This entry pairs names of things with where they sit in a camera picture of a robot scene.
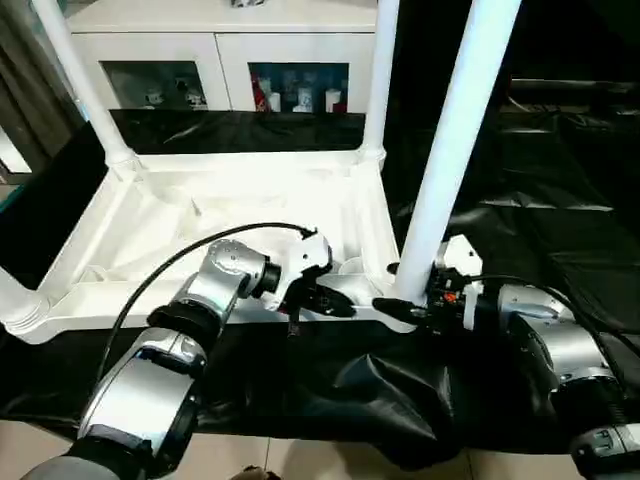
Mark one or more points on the white plastic table leg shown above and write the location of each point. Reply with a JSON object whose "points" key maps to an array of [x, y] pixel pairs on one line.
{"points": [[12, 295], [75, 75], [450, 150], [382, 75]]}

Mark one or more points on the white plastic table top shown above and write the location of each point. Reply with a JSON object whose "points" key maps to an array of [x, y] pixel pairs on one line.
{"points": [[225, 185]]}

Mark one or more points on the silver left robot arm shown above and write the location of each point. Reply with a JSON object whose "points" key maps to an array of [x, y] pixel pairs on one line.
{"points": [[225, 265]]}

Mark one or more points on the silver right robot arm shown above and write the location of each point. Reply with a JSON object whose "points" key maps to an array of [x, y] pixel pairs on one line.
{"points": [[565, 345]]}

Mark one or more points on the black work mat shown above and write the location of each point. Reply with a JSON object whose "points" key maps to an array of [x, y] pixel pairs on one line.
{"points": [[525, 200]]}

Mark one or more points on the white red mug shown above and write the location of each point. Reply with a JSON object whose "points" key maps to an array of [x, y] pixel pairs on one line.
{"points": [[331, 100]]}

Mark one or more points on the white glass-door cabinet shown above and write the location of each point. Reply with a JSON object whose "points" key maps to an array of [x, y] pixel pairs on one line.
{"points": [[175, 45]]}

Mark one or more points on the black fabric bag yellow label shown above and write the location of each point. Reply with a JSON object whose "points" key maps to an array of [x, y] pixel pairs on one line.
{"points": [[575, 40]]}

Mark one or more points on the blue white ceramic ornament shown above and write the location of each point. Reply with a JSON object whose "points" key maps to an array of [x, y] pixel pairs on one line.
{"points": [[247, 3]]}

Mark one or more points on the teal floor mat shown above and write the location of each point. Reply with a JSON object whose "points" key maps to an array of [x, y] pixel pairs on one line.
{"points": [[6, 202]]}

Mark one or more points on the grey curtain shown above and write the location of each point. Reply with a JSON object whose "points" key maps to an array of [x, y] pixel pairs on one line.
{"points": [[25, 90]]}

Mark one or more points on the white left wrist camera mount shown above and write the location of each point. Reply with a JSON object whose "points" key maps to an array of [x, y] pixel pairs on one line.
{"points": [[310, 255]]}

